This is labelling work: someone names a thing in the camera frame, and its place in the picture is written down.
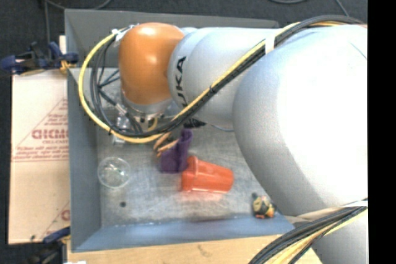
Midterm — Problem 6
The grey metal bin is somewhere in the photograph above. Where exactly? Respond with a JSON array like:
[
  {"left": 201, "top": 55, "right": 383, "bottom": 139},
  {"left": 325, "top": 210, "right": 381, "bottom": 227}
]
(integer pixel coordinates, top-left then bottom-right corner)
[{"left": 64, "top": 8, "right": 296, "bottom": 253}]

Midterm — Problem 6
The orange plastic cup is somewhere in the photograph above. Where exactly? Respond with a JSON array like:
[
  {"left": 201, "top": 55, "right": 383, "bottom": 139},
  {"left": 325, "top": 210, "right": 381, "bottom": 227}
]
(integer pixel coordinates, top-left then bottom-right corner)
[{"left": 180, "top": 155, "right": 235, "bottom": 195}]

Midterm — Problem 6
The clear glass bowl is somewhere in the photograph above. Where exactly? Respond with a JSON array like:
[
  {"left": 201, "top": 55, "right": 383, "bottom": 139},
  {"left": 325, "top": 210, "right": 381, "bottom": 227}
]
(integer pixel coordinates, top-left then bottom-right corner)
[{"left": 97, "top": 156, "right": 131, "bottom": 189}]

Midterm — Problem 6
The brown cardboard board red print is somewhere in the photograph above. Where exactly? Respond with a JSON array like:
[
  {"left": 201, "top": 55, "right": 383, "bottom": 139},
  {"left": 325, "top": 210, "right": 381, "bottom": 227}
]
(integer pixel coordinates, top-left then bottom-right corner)
[{"left": 7, "top": 69, "right": 72, "bottom": 245}]

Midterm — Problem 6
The black and yellow toy bird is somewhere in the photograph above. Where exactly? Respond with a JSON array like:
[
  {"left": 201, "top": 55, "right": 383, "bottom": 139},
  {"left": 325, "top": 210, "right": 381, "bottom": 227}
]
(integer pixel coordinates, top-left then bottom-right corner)
[{"left": 251, "top": 192, "right": 277, "bottom": 220}]

